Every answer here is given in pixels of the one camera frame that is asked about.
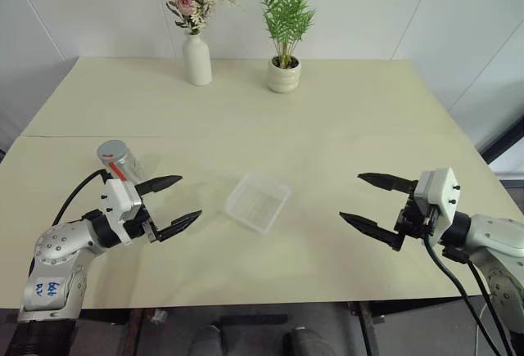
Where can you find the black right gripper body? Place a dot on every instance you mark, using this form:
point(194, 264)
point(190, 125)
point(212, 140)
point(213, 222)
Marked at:
point(417, 225)

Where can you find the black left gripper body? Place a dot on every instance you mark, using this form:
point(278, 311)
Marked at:
point(141, 227)

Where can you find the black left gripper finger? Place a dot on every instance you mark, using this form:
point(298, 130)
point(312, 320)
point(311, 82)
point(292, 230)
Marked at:
point(180, 225)
point(159, 184)

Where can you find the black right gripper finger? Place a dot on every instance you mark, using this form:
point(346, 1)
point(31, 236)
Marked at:
point(364, 225)
point(385, 182)

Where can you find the grey plastic container lid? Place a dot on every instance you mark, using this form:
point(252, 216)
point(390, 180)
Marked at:
point(111, 150)

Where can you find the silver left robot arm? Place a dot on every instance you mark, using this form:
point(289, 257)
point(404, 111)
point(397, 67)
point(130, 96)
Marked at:
point(53, 249)

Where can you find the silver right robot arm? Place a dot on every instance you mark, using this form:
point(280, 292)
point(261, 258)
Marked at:
point(497, 241)

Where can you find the clear plastic tray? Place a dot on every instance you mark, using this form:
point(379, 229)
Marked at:
point(258, 202)

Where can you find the black metal beam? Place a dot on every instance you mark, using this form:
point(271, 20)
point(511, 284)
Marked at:
point(513, 180)

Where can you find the white ceramic vase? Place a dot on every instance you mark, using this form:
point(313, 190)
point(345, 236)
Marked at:
point(197, 61)

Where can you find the white ribbed plant pot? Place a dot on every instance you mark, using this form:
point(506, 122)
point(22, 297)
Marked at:
point(284, 77)

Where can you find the dried pink flower bouquet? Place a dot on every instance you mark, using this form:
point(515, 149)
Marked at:
point(192, 0)

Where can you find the green palm plant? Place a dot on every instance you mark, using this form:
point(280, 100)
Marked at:
point(286, 8)

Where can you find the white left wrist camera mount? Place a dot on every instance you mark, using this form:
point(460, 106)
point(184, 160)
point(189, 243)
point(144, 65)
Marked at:
point(116, 204)

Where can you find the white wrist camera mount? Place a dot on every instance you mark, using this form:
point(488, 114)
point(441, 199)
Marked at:
point(444, 196)
point(116, 204)

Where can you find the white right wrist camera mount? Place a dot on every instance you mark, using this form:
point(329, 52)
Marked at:
point(444, 196)

